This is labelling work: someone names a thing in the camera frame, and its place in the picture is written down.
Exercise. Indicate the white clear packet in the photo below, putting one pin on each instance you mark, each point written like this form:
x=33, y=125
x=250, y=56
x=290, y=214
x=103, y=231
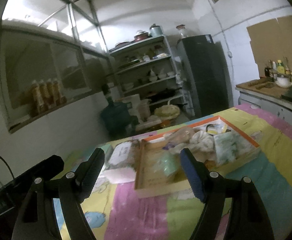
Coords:
x=215, y=130

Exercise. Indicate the cardboard box with orange rim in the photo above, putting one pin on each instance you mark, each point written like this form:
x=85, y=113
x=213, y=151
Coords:
x=156, y=170

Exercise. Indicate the white floral cloth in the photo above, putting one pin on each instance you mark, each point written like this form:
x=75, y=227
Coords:
x=200, y=140

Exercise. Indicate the white metal shelf rack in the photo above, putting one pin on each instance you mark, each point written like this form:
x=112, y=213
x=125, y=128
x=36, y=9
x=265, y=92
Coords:
x=146, y=61

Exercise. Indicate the glass jar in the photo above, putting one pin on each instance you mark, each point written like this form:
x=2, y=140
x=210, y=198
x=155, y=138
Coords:
x=182, y=32

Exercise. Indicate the white plastic bucket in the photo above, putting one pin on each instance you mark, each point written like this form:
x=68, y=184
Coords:
x=144, y=110

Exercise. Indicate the row of white ceramic dishes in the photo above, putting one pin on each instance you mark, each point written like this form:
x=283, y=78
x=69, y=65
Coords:
x=158, y=76

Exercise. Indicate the yellow plastic bag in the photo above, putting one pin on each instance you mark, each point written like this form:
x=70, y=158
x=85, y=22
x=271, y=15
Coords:
x=167, y=111

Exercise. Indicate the dark grey refrigerator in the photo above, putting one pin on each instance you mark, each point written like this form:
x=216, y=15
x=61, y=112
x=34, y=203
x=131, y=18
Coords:
x=205, y=80

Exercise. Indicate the red pots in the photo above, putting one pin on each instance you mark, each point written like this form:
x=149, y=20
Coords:
x=142, y=36

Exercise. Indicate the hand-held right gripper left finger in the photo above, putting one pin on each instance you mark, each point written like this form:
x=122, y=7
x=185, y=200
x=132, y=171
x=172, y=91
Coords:
x=93, y=172

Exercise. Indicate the cardboard sheet on wall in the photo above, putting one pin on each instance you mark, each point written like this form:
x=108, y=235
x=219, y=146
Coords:
x=273, y=42

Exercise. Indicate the green egg-shaped soft toy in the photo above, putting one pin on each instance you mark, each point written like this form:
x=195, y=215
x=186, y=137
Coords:
x=168, y=165

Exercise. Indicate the kitchen counter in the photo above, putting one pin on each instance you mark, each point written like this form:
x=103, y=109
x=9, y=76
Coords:
x=268, y=91

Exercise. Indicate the pink white tissue pack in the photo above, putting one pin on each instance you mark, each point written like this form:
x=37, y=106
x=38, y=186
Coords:
x=118, y=176

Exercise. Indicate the teal enamel pot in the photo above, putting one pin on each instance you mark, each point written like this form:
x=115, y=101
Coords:
x=156, y=30

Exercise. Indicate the green white tissue box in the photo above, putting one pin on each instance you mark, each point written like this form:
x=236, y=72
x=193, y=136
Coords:
x=225, y=145

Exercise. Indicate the blue water jug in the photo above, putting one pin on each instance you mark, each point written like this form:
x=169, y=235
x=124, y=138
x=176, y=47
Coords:
x=116, y=117

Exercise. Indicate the cluster of condiment bottles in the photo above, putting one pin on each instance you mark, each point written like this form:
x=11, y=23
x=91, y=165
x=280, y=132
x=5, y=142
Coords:
x=280, y=67

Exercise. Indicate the floral tissue packet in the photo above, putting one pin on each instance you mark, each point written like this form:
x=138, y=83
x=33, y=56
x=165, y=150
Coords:
x=121, y=152

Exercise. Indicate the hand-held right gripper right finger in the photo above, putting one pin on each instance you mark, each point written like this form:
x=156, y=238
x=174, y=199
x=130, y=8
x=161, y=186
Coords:
x=193, y=177

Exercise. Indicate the white bowl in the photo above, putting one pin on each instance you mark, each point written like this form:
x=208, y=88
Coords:
x=283, y=82

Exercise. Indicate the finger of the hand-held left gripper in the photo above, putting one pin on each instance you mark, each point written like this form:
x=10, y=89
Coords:
x=51, y=166

